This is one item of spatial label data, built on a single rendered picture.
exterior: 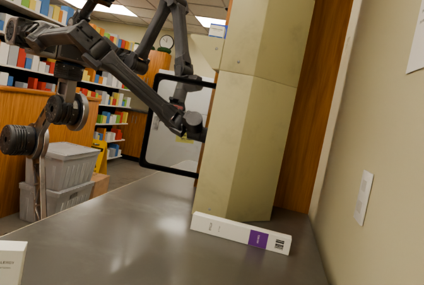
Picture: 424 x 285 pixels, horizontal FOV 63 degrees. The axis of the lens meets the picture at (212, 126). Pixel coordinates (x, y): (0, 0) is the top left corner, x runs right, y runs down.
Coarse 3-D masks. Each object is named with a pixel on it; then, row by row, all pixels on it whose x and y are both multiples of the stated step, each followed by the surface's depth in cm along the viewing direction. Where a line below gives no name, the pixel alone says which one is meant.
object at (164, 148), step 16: (176, 96) 141; (192, 96) 140; (208, 96) 140; (208, 112) 140; (160, 128) 142; (160, 144) 142; (176, 144) 142; (192, 144) 141; (160, 160) 142; (176, 160) 142; (192, 160) 141
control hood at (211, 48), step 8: (200, 40) 110; (208, 40) 109; (216, 40) 108; (224, 40) 108; (200, 48) 110; (208, 48) 109; (216, 48) 108; (208, 56) 109; (216, 56) 109; (216, 64) 109; (216, 72) 118
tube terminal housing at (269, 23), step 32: (256, 0) 106; (288, 0) 109; (256, 32) 106; (288, 32) 111; (224, 64) 108; (256, 64) 106; (288, 64) 114; (224, 96) 108; (256, 96) 108; (288, 96) 116; (224, 128) 108; (256, 128) 110; (288, 128) 118; (224, 160) 109; (256, 160) 112; (224, 192) 109; (256, 192) 114
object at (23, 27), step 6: (18, 18) 144; (24, 18) 146; (18, 24) 144; (24, 24) 143; (30, 24) 145; (18, 30) 143; (24, 30) 140; (18, 36) 144; (24, 36) 142; (18, 42) 146; (24, 42) 147; (30, 48) 149
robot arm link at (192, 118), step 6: (186, 114) 117; (192, 114) 117; (198, 114) 117; (186, 120) 116; (192, 120) 116; (198, 120) 116; (186, 126) 121; (192, 126) 115; (198, 126) 116; (174, 132) 126; (180, 132) 123; (192, 132) 119; (198, 132) 120
